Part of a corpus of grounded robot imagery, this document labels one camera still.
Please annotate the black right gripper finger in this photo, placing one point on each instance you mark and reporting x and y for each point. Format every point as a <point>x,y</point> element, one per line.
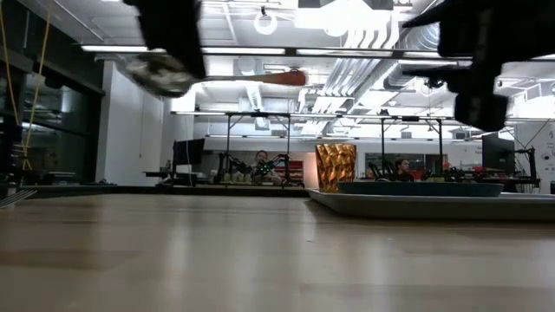
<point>427,18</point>
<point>479,108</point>

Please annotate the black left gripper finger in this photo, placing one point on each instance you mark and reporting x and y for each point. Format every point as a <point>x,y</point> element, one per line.
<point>173,30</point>

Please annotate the amber faceted cup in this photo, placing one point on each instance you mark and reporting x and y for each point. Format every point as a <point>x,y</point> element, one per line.
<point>336,167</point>

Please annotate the grey tray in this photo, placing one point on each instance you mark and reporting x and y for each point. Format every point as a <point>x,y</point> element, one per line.
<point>433,208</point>

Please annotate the black computer monitor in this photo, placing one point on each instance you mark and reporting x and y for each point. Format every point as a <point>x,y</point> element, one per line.
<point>498,154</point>
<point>188,151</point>

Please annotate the long ceiling light bar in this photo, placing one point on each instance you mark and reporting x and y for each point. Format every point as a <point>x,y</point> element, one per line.
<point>243,50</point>

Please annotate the red cabinet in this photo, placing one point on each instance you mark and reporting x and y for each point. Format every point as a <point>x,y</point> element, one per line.
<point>297,172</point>

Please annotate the black metal rig frame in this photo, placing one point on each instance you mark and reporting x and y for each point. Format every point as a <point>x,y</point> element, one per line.
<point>228,130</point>
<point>383,143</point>

